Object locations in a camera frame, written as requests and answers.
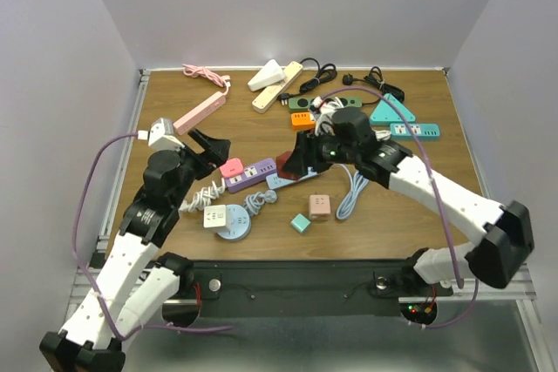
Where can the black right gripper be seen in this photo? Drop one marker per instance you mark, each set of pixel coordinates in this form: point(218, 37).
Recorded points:
point(303, 155)

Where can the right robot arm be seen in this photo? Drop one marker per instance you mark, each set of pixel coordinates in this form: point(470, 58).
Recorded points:
point(500, 237)

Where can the teal triangular socket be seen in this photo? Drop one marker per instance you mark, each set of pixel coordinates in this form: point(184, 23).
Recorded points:
point(389, 111)

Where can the green power strip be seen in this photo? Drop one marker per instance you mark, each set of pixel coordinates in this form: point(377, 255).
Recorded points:
point(302, 104)

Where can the pink plug adapter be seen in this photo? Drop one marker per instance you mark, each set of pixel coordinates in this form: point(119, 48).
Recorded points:
point(231, 168)

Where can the light blue power strip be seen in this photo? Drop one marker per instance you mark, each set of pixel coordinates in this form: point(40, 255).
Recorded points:
point(274, 182)

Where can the white cube socket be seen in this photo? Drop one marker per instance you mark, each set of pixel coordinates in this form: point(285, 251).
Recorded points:
point(217, 219)

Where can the teal rectangular power strip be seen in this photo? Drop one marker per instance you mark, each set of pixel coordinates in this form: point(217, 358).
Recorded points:
point(423, 131)

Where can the orange power strip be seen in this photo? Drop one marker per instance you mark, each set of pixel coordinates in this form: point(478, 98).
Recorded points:
point(302, 121)

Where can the teal cube adapter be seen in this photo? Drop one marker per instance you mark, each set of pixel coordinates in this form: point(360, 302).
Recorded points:
point(300, 223)

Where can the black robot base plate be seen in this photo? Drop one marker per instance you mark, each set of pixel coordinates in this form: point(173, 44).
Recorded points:
point(297, 288)

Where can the round blue socket base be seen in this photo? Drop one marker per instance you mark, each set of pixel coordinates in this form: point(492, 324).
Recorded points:
point(240, 223)

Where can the white triangular socket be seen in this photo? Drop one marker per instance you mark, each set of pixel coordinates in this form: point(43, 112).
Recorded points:
point(271, 73)

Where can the grey-blue plug with cable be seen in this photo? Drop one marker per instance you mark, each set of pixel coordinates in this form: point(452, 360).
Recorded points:
point(253, 203)

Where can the purple power strip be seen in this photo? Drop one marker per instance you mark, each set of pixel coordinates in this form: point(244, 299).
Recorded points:
point(251, 175)

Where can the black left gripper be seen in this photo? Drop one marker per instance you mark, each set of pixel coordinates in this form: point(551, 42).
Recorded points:
point(217, 150)

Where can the aluminium frame rail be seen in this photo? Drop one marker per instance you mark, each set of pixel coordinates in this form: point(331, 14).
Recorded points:
point(102, 106)

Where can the pink power strip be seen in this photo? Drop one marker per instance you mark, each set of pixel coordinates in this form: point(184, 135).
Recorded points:
point(193, 117)

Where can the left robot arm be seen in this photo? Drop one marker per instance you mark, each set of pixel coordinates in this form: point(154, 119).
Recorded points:
point(114, 310)

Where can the beige power strip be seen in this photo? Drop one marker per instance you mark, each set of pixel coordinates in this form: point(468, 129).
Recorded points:
point(270, 94)

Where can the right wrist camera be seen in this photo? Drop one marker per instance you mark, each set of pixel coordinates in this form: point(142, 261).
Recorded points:
point(322, 111)

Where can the pink cube socket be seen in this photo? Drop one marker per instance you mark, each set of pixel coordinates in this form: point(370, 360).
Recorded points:
point(319, 207)

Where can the dark red cube socket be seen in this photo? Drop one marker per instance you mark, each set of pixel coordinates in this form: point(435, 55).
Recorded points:
point(282, 173)

